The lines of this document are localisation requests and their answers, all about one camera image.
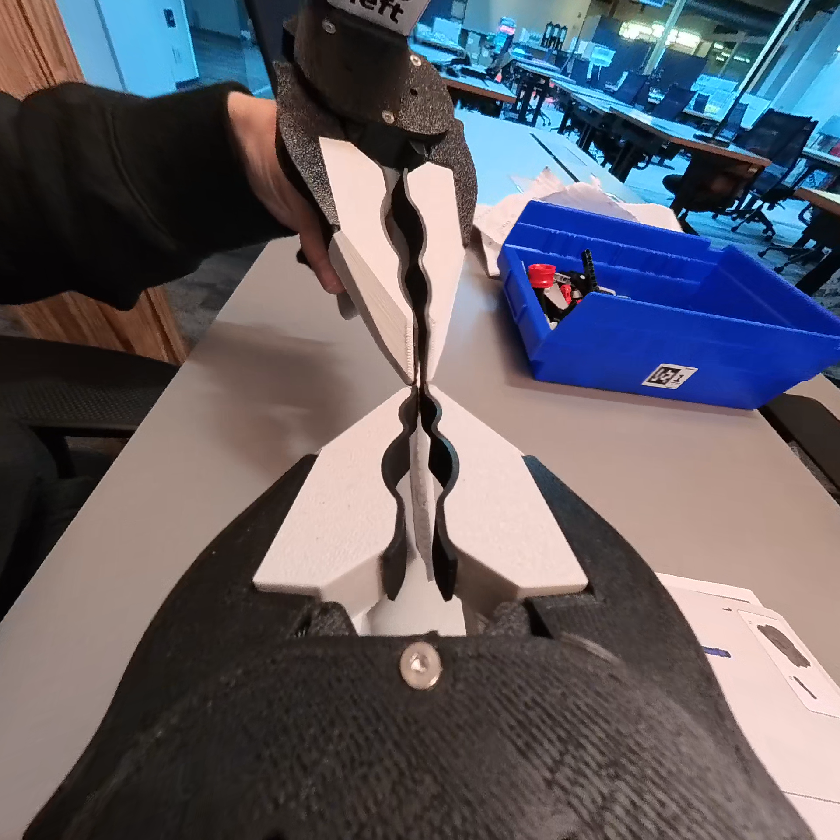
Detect crumpled white paper bags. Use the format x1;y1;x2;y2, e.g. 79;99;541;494
472;167;683;277

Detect pile of toy bricks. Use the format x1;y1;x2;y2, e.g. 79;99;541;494
525;248;631;329

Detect grey desk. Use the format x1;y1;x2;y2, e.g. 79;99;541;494
0;108;840;840

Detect white instruction booklet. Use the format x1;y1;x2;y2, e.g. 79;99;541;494
656;572;840;840

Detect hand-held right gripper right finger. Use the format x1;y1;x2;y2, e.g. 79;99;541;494
421;386;589;618

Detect person's left forearm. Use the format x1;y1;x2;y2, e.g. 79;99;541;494
0;80;296;309

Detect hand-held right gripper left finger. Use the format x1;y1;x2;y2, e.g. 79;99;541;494
252;386;421;636

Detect black office chair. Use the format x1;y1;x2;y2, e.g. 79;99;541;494
663;108;818;237

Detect white paper packet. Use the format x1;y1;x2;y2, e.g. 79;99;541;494
407;367;439;585

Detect long office desk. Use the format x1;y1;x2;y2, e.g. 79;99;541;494
571;85;772;181

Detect black mesh chair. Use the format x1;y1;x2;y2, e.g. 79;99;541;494
0;335;179;480

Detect person's left hand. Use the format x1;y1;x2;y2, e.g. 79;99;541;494
226;92;349;296

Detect blue plastic bin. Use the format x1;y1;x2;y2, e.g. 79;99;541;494
497;200;840;411

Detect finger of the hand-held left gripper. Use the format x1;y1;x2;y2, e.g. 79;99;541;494
317;136;422;385
402;163;467;387

